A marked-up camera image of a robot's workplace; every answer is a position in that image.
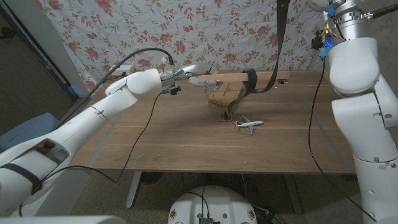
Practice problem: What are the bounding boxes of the white power strip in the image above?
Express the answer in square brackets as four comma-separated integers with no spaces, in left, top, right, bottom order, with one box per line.
[109,64,136,77]

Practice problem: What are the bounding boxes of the brown cardboard package box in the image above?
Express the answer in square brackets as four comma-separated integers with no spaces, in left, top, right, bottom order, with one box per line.
[208,81,246,112]

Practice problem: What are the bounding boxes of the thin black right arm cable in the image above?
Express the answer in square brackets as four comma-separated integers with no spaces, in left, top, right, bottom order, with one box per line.
[307,58,377,222]

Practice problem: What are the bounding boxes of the floral backdrop cloth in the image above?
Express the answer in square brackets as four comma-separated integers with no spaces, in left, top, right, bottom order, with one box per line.
[34,0,335,91]

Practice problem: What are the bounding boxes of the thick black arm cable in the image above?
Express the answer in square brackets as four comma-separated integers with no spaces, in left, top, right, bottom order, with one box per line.
[57,47,175,125]
[363,3,398,19]

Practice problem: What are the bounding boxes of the dark brown leather belt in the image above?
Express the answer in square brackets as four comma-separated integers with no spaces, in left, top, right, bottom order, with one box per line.
[218,0,292,123]

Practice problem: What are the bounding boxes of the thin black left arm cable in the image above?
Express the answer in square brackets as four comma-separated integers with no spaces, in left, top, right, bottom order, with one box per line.
[18,90,165,217]

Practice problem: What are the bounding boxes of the white door frame post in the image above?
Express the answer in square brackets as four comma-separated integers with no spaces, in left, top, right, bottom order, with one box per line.
[6,0,93,98]

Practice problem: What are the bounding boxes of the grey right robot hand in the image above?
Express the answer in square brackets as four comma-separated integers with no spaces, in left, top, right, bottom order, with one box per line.
[307,0,368,40]

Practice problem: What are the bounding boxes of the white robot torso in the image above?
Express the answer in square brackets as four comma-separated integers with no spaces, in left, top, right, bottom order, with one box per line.
[167,185,258,224]

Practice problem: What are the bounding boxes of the white toy airplane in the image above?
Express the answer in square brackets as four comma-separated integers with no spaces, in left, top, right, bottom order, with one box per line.
[233,115,264,136]

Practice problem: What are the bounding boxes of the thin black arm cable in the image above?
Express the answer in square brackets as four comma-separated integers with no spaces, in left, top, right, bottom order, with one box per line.
[307,58,377,222]
[18,90,165,217]

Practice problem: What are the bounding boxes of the black torso cable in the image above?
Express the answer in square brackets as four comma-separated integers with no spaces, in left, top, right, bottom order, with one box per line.
[185,185,210,218]

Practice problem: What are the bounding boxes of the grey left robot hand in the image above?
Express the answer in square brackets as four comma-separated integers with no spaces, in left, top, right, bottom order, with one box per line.
[161,63,223,90]

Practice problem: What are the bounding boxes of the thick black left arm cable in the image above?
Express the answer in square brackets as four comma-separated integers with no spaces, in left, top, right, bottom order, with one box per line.
[57,47,175,125]

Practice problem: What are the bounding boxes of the wooden hanger with metal clips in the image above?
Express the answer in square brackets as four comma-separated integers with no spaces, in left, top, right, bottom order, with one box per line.
[197,52,292,97]

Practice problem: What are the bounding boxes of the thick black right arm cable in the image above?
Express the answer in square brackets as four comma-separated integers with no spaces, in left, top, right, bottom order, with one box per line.
[363,3,398,19]

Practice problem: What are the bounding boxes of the white table leg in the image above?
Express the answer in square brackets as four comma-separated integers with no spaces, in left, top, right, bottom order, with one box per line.
[125,170,142,208]

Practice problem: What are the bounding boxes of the grey table leg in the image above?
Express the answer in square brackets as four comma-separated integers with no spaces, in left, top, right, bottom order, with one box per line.
[282,174,303,215]

